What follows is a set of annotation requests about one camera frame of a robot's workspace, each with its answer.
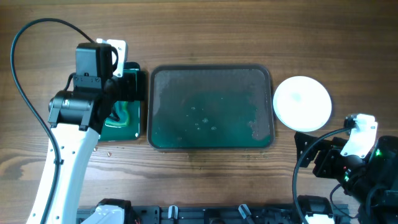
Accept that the small black water tray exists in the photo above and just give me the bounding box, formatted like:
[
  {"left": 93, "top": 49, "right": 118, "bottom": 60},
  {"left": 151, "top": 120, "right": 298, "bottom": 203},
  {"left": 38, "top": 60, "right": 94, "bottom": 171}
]
[{"left": 99, "top": 62, "right": 147, "bottom": 142}]

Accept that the green yellow sponge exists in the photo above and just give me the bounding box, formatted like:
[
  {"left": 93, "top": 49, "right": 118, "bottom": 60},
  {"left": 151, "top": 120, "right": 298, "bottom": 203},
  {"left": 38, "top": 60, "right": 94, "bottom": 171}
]
[{"left": 105, "top": 101, "right": 130, "bottom": 128}]

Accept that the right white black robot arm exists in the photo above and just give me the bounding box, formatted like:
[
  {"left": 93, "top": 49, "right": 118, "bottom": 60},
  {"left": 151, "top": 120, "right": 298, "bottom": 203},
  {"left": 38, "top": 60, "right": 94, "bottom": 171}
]
[{"left": 301, "top": 136, "right": 397, "bottom": 223}]

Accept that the white plate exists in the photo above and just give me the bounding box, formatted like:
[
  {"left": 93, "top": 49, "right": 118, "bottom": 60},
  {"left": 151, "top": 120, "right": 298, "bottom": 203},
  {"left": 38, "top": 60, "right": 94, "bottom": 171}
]
[{"left": 273, "top": 76, "right": 332, "bottom": 132}]

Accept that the large black serving tray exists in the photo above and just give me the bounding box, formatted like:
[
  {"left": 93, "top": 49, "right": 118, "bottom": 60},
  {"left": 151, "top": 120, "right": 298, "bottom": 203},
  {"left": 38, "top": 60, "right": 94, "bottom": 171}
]
[{"left": 147, "top": 64, "right": 275, "bottom": 151}]

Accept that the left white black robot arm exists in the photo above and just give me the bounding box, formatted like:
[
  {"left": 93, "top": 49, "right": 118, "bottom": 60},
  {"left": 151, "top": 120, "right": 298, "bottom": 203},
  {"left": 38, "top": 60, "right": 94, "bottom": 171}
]
[{"left": 27, "top": 39, "right": 146, "bottom": 223}]

